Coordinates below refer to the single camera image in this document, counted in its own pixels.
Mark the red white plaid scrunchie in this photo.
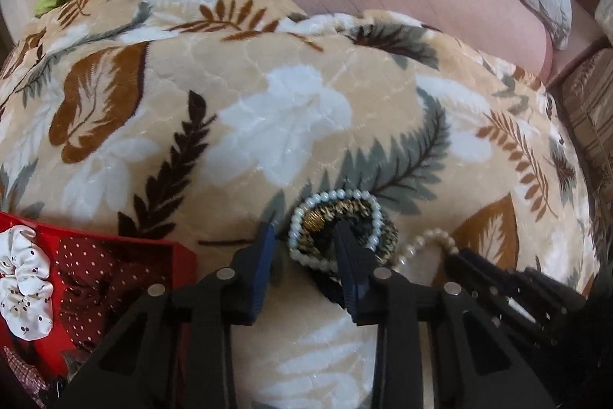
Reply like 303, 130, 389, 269
0, 344, 49, 409

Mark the black gold scrunchie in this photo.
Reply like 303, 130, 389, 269
301, 197, 399, 262

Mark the leaf print blanket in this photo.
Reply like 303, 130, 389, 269
0, 0, 605, 409

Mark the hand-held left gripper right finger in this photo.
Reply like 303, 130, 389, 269
333, 221, 559, 409

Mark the red polka dot scrunchie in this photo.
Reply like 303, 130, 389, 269
52, 235, 169, 345

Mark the beige pearl bracelet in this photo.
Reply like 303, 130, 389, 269
393, 229, 461, 281

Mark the red shallow box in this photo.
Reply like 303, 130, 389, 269
0, 212, 198, 409

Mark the white pearl bracelet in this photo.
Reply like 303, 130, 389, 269
287, 189, 384, 272

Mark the white dotted scrunchie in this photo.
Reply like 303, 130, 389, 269
0, 226, 55, 339

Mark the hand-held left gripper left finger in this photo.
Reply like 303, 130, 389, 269
56, 222, 279, 409

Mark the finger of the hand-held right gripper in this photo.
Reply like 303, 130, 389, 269
444, 247, 587, 345

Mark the striped sofa cushion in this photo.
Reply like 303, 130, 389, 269
559, 0, 613, 201

